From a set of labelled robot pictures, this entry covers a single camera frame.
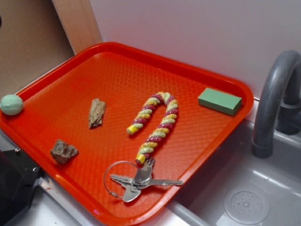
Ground grey toy faucet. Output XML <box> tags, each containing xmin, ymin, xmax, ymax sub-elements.
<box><xmin>252</xmin><ymin>50</ymin><xmax>301</xmax><ymax>158</ymax></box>

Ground sink drain cover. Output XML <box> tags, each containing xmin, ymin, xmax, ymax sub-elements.
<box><xmin>224</xmin><ymin>186</ymin><xmax>270</xmax><ymax>226</ymax></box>

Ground silver keys on ring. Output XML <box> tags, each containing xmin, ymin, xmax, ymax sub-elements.
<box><xmin>103</xmin><ymin>158</ymin><xmax>184</xmax><ymax>202</ymax></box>

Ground grey toy sink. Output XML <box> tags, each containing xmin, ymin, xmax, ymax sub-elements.
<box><xmin>166</xmin><ymin>117</ymin><xmax>301</xmax><ymax>226</ymax></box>

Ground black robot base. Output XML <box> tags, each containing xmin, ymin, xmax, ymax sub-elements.
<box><xmin>0</xmin><ymin>148</ymin><xmax>42</xmax><ymax>226</ymax></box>

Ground twisted multicolour rope toy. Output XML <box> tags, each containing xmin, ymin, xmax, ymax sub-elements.
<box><xmin>127</xmin><ymin>92</ymin><xmax>178</xmax><ymax>165</ymax></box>

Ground green rectangular block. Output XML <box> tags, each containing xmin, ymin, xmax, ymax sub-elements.
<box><xmin>198</xmin><ymin>88</ymin><xmax>242</xmax><ymax>116</ymax></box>

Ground wooden board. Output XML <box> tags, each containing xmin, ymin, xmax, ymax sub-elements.
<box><xmin>52</xmin><ymin>0</ymin><xmax>103</xmax><ymax>54</ymax></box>

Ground tan bark piece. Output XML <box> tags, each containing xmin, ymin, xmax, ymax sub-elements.
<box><xmin>89</xmin><ymin>98</ymin><xmax>107</xmax><ymax>129</ymax></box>

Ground light green golf ball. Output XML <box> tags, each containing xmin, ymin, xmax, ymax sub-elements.
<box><xmin>0</xmin><ymin>95</ymin><xmax>24</xmax><ymax>116</ymax></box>

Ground brown rock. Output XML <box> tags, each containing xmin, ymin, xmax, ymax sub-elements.
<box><xmin>50</xmin><ymin>139</ymin><xmax>79</xmax><ymax>164</ymax></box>

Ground orange plastic tray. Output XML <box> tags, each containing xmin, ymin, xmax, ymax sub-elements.
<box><xmin>0</xmin><ymin>42</ymin><xmax>253</xmax><ymax>226</ymax></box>

